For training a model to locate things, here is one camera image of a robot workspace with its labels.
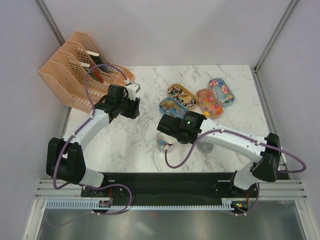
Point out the white slotted cable duct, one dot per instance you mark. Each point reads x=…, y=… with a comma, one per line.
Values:
x=89, y=204

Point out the tan lollipop tray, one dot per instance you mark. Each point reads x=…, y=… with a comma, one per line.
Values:
x=183, y=96

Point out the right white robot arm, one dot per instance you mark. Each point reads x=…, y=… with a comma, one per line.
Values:
x=263, y=152

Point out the grey metal jar lid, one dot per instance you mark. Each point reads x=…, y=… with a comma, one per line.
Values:
x=205, y=147

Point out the clear glass jar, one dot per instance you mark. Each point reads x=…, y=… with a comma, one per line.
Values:
x=160, y=144

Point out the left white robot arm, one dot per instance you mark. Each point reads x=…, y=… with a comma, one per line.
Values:
x=65, y=157

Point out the yellow plastic scoop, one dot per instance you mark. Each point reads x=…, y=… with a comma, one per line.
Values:
x=206, y=113

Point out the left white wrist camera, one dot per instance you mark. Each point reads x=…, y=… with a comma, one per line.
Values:
x=132, y=89

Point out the peach file organizer rack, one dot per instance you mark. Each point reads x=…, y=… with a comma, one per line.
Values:
x=66, y=70

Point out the pink gummy tray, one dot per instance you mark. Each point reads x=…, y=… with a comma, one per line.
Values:
x=208, y=102

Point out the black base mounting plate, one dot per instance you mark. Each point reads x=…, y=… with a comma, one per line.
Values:
x=169, y=188

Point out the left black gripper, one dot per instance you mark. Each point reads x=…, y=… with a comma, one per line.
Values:
x=134, y=111

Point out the light blue star candy tray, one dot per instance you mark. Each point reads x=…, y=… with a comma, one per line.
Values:
x=222, y=92

